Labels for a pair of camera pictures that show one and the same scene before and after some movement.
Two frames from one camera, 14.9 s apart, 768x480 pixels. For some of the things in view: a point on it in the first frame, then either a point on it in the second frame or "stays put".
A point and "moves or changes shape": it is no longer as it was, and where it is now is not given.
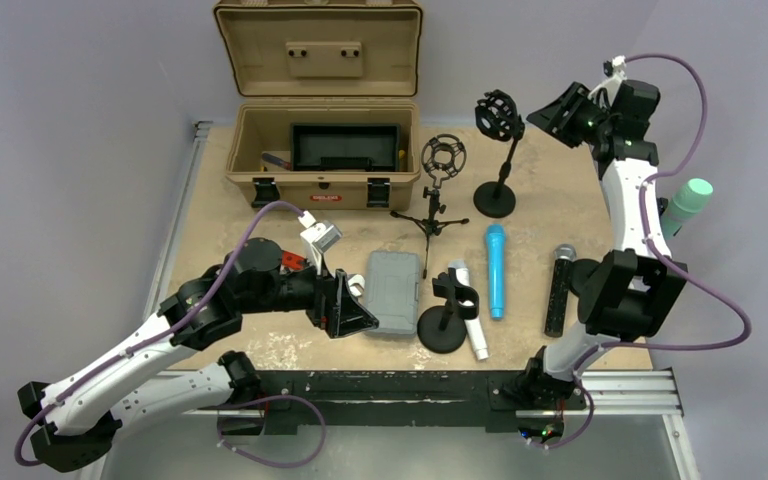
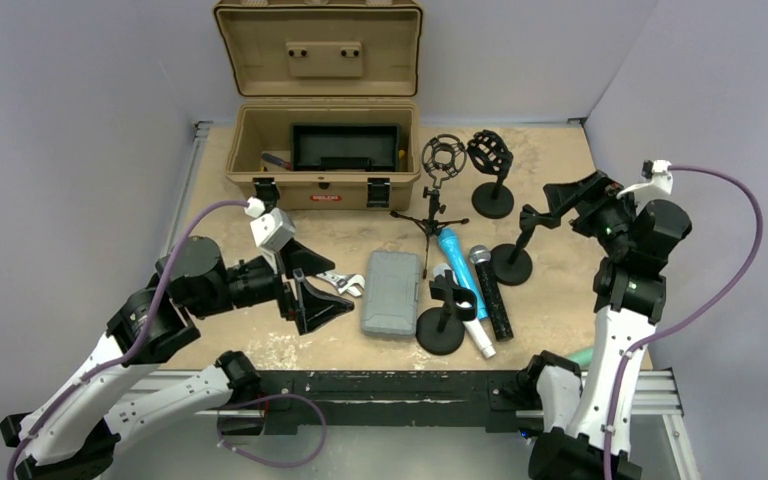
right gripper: [554, 118] → [589, 197]
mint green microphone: [688, 200] moves or changes shape
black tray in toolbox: [346, 147] stays put
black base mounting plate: [401, 398] stays put
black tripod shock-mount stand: [443, 156] stays put
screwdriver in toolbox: [272, 158] stays put
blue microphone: [495, 243] → [449, 238]
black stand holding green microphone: [580, 270] → [512, 263]
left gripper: [335, 308] → [310, 308]
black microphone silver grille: [555, 318] → [480, 255]
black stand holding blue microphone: [498, 117] → [489, 154]
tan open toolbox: [328, 120] stays put
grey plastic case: [392, 292] stays put
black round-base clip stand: [442, 329] stays put
